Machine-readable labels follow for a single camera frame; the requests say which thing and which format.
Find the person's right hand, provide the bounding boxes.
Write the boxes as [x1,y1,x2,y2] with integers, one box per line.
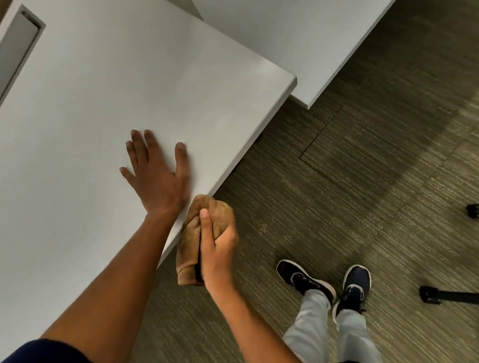
[193,208,242,292]

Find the person's left hand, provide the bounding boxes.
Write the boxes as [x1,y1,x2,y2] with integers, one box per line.
[115,127,196,221]

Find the brown cleaning cloth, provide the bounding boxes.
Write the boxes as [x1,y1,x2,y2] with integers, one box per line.
[173,193,237,290]

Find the person's right forearm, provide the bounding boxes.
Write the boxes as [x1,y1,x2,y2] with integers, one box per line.
[196,274,342,363]

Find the person's left forearm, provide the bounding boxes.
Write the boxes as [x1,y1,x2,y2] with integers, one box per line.
[38,196,183,363]

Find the dark blue sneaker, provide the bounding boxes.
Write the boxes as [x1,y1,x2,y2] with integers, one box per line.
[331,262,374,328]
[273,258,340,306]

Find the light grey trousers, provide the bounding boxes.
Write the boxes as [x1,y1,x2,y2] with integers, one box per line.
[280,287,396,363]

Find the black office chair base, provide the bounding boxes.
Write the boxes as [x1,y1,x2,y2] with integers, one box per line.
[417,198,479,310]

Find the grey table cable flap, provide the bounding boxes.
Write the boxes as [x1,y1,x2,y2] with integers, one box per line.
[0,2,48,165]

